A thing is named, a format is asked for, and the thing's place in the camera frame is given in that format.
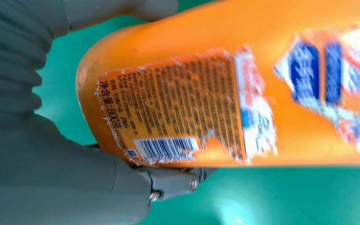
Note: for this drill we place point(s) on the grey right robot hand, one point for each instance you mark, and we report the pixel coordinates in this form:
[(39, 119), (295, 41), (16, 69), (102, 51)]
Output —
[(59, 186)]

